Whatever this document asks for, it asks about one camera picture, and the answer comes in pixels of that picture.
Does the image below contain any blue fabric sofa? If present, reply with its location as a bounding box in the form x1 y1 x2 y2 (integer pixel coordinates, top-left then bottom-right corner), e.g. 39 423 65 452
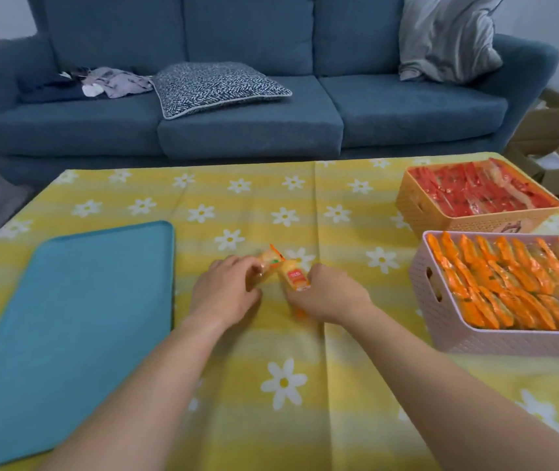
0 0 559 187

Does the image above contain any crumpled pale garment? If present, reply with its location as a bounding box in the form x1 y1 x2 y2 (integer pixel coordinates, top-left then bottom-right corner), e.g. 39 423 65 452
80 67 154 99

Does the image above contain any yellow floral tablecloth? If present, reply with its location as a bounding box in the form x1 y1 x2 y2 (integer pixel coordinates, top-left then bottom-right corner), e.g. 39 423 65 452
0 151 559 471

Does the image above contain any black white patterned cushion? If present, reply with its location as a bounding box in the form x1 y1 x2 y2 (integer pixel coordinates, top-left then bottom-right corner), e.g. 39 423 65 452
150 61 293 120

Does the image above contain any orange label snack packet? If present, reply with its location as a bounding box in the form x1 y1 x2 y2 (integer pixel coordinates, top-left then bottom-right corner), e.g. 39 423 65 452
279 259 312 319

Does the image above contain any orange plastic basket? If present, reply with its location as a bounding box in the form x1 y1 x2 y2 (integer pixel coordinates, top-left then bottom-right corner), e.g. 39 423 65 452
395 159 559 239

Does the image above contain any person's right forearm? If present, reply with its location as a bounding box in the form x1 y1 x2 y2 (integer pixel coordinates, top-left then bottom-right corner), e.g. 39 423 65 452
353 306 559 471

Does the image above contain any person's left forearm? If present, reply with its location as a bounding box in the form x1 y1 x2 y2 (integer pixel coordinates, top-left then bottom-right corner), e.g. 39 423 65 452
39 313 226 471

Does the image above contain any grey cushion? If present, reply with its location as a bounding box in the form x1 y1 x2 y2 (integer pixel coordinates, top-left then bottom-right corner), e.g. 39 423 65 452
398 0 508 85

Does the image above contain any tall cardboard box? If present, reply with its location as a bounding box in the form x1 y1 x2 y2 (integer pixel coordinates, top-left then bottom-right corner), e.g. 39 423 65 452
512 88 559 143

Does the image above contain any pink plastic basket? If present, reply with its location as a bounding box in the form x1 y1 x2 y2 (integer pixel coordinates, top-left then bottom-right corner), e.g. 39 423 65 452
409 230 559 357

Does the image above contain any long clear snack packet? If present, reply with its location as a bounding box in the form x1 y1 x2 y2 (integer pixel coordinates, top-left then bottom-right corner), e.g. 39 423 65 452
246 243 286 291

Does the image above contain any person's right hand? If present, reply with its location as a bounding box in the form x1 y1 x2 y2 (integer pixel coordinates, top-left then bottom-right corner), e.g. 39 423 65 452
283 263 374 325

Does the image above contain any person's left hand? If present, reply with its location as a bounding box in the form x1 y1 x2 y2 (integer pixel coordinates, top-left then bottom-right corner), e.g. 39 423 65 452
188 254 263 332

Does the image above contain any group of red snack packets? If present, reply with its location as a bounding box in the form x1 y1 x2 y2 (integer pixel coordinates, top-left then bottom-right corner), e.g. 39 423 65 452
408 159 557 218

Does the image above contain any teal plastic tray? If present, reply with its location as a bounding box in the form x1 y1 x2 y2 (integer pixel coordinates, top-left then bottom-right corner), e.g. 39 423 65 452
0 220 176 471

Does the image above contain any pile of orange cracker packets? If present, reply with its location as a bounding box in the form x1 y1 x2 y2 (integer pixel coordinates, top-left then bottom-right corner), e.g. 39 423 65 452
425 232 559 333

